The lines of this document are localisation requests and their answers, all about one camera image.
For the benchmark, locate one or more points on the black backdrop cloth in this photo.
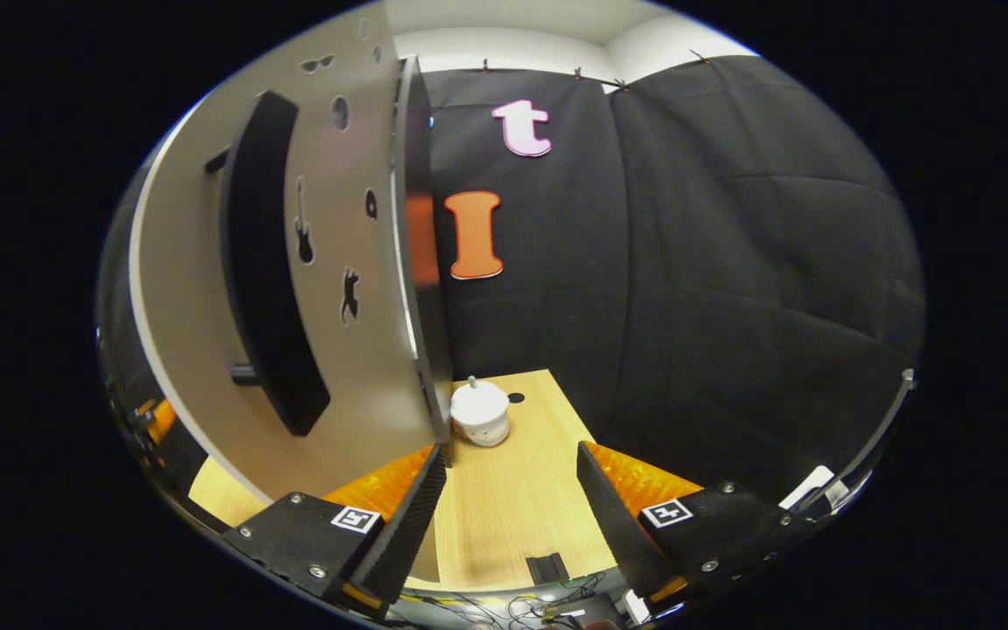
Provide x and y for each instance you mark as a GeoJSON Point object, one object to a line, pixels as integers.
{"type": "Point", "coordinates": [731, 262]}

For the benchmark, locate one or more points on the black table clamp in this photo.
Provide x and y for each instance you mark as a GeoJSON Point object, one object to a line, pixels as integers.
{"type": "Point", "coordinates": [548, 569]}

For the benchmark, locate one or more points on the white lidded jar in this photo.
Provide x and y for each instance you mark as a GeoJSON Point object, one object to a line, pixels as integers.
{"type": "Point", "coordinates": [479, 411]}

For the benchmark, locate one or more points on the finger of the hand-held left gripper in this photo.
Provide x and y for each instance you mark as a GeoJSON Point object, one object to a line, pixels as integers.
{"type": "Point", "coordinates": [161, 420]}

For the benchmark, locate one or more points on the thin dark metal frame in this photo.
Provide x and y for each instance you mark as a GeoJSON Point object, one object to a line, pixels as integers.
{"type": "Point", "coordinates": [906, 378]}

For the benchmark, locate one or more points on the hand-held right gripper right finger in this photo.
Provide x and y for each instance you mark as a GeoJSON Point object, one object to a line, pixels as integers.
{"type": "Point", "coordinates": [618, 525]}

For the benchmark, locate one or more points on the dark grey cabinet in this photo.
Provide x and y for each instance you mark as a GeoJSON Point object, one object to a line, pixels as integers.
{"type": "Point", "coordinates": [425, 175]}

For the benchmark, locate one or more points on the row of small cloth clips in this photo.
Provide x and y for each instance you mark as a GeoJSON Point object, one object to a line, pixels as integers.
{"type": "Point", "coordinates": [619, 85]}

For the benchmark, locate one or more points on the white flat panel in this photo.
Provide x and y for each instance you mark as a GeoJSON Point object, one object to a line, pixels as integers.
{"type": "Point", "coordinates": [806, 486]}

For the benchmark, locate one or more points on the beige cabinet door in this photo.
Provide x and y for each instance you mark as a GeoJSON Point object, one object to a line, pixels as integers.
{"type": "Point", "coordinates": [364, 394]}

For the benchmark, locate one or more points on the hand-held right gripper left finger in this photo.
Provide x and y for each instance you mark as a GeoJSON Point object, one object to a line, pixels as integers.
{"type": "Point", "coordinates": [408, 534]}

